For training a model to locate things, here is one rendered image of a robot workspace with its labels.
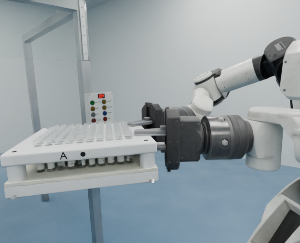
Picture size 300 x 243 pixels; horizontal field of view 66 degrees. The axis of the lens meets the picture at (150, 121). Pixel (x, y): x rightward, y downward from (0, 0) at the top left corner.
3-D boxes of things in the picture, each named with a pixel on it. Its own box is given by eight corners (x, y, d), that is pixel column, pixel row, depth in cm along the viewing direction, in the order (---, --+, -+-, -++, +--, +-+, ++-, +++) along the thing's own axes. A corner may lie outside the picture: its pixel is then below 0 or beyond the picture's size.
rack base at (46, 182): (5, 198, 36) (2, 184, 36) (45, 154, 60) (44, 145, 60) (158, 181, 40) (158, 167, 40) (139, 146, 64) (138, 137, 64)
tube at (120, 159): (118, 174, 43) (115, 134, 42) (117, 171, 44) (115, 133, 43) (125, 173, 43) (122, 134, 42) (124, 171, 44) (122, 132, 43)
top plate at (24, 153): (0, 168, 35) (-2, 155, 35) (43, 135, 59) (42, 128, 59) (157, 153, 40) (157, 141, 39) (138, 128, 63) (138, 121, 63)
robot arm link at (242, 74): (197, 72, 100) (251, 50, 87) (210, 98, 103) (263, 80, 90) (190, 82, 91) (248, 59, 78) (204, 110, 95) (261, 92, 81)
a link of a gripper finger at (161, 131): (134, 132, 47) (165, 132, 47) (134, 136, 44) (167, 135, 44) (134, 125, 47) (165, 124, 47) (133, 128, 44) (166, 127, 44)
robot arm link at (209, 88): (183, 99, 82) (189, 83, 99) (195, 123, 85) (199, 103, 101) (211, 87, 77) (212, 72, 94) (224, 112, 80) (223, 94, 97)
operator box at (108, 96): (115, 132, 152) (112, 92, 148) (91, 136, 141) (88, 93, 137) (110, 131, 157) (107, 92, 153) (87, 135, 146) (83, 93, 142)
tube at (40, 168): (37, 183, 40) (31, 141, 39) (39, 180, 42) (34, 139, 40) (45, 182, 41) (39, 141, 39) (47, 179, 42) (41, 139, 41)
